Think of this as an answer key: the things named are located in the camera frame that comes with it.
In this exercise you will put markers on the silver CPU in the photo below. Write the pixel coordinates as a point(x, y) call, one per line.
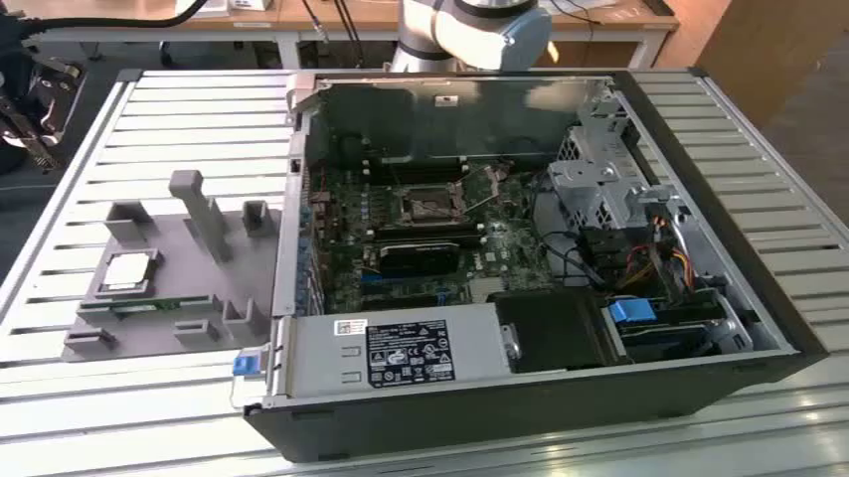
point(125, 270)

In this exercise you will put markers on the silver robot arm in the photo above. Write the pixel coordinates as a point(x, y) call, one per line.
point(464, 30)

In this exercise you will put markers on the thin metal locking lever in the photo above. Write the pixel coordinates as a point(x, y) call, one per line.
point(484, 200)

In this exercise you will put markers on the grey parts rack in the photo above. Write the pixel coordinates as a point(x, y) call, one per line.
point(172, 283)

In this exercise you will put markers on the wooden desk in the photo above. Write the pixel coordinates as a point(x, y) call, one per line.
point(232, 17)

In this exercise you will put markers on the black RAM slot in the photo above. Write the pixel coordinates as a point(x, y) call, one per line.
point(431, 242)
point(424, 231)
point(431, 176)
point(431, 165)

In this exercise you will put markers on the black plastic shroud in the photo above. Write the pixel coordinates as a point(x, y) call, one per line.
point(550, 328)

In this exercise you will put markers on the green motherboard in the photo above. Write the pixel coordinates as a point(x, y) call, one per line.
point(510, 233)

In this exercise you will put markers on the silver power supply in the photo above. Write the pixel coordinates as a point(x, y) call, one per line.
point(318, 358)

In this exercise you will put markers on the CPU socket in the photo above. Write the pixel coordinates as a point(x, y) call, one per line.
point(424, 206)

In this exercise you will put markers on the silver drive cage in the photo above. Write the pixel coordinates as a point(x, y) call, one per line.
point(597, 194)

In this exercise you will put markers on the black graphics card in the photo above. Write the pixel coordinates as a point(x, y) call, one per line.
point(418, 258)

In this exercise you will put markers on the blue case latch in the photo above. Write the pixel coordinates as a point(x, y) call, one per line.
point(247, 365)

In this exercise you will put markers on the green RAM stick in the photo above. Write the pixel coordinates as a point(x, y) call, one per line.
point(148, 305)

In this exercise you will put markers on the black PC case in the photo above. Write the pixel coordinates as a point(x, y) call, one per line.
point(464, 427)

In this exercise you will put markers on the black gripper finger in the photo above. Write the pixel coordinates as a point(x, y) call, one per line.
point(29, 136)

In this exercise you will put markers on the blue disk carrier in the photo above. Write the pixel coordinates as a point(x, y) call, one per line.
point(630, 313)

